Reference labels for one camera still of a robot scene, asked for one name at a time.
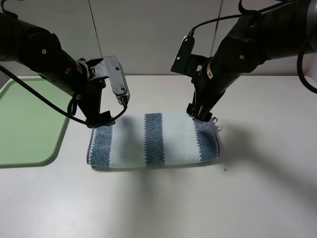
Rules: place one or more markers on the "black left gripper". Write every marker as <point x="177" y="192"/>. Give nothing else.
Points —
<point x="89" y="100"/>

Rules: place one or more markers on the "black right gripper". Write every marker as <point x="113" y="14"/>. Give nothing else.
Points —
<point x="205" y="95"/>

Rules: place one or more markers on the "blue white striped towel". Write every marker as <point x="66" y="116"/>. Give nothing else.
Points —
<point x="153" y="140"/>

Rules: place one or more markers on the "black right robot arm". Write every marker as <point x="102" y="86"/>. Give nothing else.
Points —
<point x="285" y="31"/>

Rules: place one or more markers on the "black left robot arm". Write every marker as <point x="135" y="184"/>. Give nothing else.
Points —
<point x="41" y="51"/>

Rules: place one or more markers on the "green plastic tray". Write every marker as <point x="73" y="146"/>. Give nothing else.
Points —
<point x="31" y="132"/>

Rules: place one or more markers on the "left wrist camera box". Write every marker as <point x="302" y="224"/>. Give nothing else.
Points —
<point x="115" y="73"/>

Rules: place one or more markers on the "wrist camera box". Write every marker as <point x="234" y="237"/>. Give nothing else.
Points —
<point x="115" y="73"/>
<point x="183" y="54"/>

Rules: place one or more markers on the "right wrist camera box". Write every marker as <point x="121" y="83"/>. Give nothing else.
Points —
<point x="183" y="54"/>

